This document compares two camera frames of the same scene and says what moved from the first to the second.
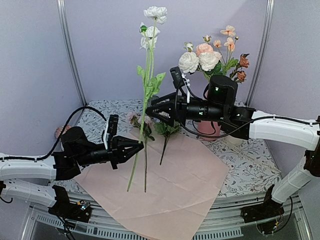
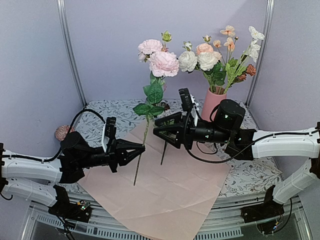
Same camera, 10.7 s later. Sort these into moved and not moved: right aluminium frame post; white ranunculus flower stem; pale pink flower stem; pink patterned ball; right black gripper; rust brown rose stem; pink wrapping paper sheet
Moved: rust brown rose stem; white ranunculus flower stem; pale pink flower stem; right black gripper
Not moved: pink wrapping paper sheet; pink patterned ball; right aluminium frame post
